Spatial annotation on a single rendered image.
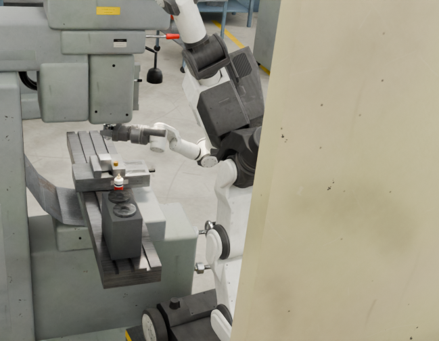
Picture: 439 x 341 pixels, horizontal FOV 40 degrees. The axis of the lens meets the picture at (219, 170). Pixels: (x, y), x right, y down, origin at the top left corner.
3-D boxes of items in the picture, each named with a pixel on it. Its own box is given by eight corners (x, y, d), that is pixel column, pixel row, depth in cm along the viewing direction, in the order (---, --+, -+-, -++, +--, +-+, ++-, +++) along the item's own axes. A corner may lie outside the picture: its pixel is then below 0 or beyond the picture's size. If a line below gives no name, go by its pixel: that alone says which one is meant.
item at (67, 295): (174, 288, 350) (182, 200, 321) (190, 327, 324) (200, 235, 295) (29, 308, 324) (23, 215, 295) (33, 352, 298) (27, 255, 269)
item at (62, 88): (81, 99, 271) (80, 42, 259) (89, 122, 251) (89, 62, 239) (37, 101, 265) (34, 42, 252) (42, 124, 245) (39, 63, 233)
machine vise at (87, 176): (143, 171, 304) (144, 151, 299) (149, 187, 292) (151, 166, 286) (72, 176, 293) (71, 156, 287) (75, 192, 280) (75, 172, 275)
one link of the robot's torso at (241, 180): (275, 169, 222) (263, 142, 226) (244, 174, 216) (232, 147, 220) (262, 185, 232) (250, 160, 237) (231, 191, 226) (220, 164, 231)
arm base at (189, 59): (236, 69, 224) (223, 53, 231) (227, 42, 214) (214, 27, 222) (200, 88, 222) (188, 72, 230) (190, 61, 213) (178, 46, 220)
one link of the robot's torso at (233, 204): (256, 258, 249) (278, 164, 223) (218, 268, 241) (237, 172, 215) (238, 235, 260) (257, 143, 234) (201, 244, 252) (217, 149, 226)
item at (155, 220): (149, 201, 317) (150, 182, 311) (166, 241, 288) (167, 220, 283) (50, 211, 300) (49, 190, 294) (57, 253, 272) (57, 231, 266)
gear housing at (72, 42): (133, 36, 264) (134, 13, 260) (145, 55, 245) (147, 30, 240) (54, 36, 253) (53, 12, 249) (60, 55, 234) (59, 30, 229)
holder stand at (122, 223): (129, 226, 262) (130, 186, 252) (141, 256, 244) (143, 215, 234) (101, 229, 258) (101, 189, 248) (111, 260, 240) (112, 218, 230)
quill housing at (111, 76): (124, 105, 277) (126, 37, 262) (133, 125, 260) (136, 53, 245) (82, 107, 271) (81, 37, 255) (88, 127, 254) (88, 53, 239)
